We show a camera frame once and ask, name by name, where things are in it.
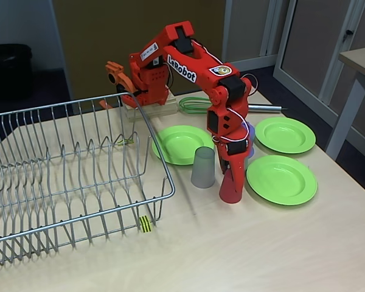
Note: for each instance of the red gripper black motor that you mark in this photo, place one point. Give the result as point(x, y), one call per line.
point(235, 160)

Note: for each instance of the red plastic cup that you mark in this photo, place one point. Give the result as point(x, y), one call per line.
point(226, 191)

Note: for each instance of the grey translucent plastic cup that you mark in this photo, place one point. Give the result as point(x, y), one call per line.
point(203, 167)

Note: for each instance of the purple plastic mug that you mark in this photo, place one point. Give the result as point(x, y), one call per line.
point(252, 134)

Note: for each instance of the red-orange LeRobot robot arm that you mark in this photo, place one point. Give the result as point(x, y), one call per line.
point(200, 61)

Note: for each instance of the green plastic plate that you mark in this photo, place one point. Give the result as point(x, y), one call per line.
point(284, 137)
point(179, 146)
point(281, 181)

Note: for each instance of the wooden base block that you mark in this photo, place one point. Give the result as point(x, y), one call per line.
point(161, 106)

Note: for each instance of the yellow black striped tape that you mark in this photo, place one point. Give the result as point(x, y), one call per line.
point(146, 224)

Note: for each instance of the orange table clamp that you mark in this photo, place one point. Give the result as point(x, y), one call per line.
point(121, 77)

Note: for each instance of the beige side table grey leg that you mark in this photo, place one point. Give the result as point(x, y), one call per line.
point(362, 59)

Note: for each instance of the black cabinet lock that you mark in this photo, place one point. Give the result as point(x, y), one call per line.
point(349, 32)

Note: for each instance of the brown partition board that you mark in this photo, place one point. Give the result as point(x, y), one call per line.
point(70, 36)

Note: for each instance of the black trash bin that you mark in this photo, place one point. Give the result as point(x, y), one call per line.
point(9, 73)

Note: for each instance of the grey cabinet door white frame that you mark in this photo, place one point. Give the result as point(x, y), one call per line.
point(246, 24)
point(316, 36)

